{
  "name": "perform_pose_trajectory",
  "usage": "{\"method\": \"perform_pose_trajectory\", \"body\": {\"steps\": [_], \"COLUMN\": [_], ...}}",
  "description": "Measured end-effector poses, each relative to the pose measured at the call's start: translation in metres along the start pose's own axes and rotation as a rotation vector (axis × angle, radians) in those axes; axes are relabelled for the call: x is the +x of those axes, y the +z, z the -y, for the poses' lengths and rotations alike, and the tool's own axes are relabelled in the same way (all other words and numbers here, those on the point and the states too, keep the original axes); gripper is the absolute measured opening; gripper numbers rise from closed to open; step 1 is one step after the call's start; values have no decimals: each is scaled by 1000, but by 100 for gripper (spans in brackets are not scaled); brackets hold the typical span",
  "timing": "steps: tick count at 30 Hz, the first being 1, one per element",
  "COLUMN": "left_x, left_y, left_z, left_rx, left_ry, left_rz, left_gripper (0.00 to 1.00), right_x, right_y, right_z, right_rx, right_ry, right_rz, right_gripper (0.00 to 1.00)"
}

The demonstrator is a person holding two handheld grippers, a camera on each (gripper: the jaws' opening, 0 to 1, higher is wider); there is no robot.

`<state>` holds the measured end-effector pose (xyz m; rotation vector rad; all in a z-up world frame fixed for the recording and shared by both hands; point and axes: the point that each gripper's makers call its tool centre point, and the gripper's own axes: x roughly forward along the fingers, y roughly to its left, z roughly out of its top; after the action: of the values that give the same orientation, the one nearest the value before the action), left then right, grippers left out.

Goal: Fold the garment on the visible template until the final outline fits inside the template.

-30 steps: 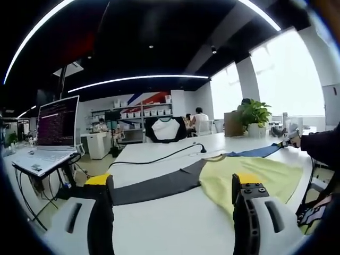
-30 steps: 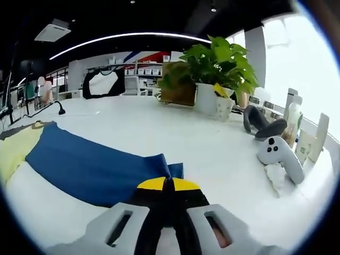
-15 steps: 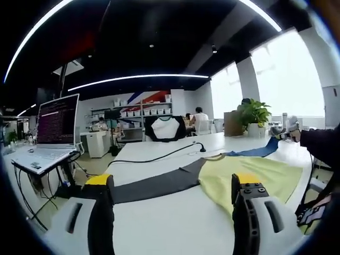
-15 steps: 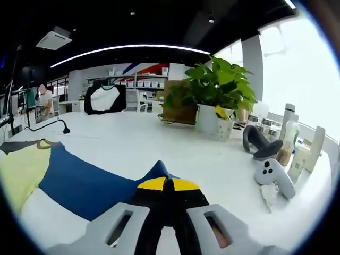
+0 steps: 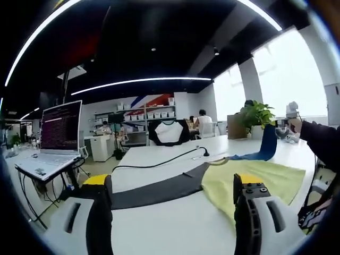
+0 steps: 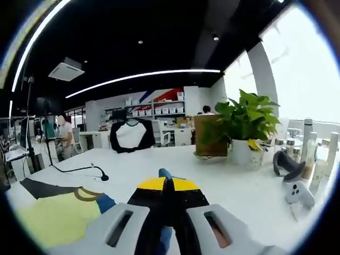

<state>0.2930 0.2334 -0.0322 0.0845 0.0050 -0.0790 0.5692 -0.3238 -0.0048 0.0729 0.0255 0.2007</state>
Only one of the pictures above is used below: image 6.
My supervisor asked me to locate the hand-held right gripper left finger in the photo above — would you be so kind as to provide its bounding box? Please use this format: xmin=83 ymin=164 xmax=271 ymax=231
xmin=45 ymin=176 xmax=168 ymax=255

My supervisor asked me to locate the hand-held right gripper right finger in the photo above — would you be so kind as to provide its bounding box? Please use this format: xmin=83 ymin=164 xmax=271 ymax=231
xmin=169 ymin=178 xmax=287 ymax=255

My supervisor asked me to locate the yellow blue grey garment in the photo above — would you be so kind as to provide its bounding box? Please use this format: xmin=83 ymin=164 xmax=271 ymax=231
xmin=15 ymin=168 xmax=176 ymax=255

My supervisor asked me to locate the brown cardboard box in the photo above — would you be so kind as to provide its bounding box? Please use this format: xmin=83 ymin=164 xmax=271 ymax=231
xmin=193 ymin=114 xmax=230 ymax=157

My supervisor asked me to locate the white desk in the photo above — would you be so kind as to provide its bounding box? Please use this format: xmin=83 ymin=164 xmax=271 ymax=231
xmin=79 ymin=130 xmax=112 ymax=151

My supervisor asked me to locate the black white raglan shirt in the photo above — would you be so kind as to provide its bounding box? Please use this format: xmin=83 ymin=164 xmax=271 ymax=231
xmin=110 ymin=118 xmax=156 ymax=154

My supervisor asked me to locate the white office chair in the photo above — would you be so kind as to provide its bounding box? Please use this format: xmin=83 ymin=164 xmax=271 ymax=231
xmin=154 ymin=119 xmax=172 ymax=147

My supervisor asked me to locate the white game controller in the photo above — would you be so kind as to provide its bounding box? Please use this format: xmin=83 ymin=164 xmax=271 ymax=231
xmin=285 ymin=180 xmax=316 ymax=221

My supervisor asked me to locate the black tripod stand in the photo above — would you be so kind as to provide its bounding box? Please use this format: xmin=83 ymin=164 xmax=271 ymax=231
xmin=25 ymin=76 xmax=38 ymax=172

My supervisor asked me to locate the dark grey curved device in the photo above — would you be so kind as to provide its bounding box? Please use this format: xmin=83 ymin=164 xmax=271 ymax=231
xmin=273 ymin=150 xmax=307 ymax=183

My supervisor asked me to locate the black monitor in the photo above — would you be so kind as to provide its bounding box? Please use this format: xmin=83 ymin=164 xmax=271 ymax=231
xmin=112 ymin=109 xmax=127 ymax=122

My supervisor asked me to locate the green potted plant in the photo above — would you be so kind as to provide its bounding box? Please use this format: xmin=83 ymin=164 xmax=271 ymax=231
xmin=214 ymin=89 xmax=282 ymax=171

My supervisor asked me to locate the teal hanging cloth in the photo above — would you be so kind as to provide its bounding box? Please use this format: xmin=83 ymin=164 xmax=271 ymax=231
xmin=44 ymin=119 xmax=57 ymax=139

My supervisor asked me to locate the silver laptop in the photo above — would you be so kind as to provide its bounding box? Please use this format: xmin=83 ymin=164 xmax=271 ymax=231
xmin=5 ymin=116 xmax=30 ymax=162

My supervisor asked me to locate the white paper cup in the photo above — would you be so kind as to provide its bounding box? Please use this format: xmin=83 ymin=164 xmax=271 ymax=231
xmin=309 ymin=159 xmax=329 ymax=192

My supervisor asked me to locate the clear bottle white cap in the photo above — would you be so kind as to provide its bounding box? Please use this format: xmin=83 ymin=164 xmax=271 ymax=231
xmin=305 ymin=132 xmax=318 ymax=163

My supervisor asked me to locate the white thermos bottle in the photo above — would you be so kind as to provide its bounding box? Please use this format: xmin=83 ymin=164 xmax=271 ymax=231
xmin=303 ymin=118 xmax=314 ymax=139

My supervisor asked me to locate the long ceiling light strip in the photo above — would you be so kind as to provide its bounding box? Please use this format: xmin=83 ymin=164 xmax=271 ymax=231
xmin=65 ymin=69 xmax=221 ymax=99
xmin=11 ymin=0 xmax=70 ymax=92

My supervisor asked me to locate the ceiling air conditioner vent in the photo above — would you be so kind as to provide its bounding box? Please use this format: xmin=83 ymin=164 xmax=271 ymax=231
xmin=48 ymin=57 xmax=85 ymax=82

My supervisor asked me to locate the black cable with plug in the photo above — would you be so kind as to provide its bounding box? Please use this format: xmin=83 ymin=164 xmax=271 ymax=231
xmin=49 ymin=162 xmax=110 ymax=183

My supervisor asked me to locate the wall shelf with white bins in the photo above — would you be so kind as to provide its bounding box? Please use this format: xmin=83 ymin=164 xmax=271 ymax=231
xmin=103 ymin=91 xmax=186 ymax=120

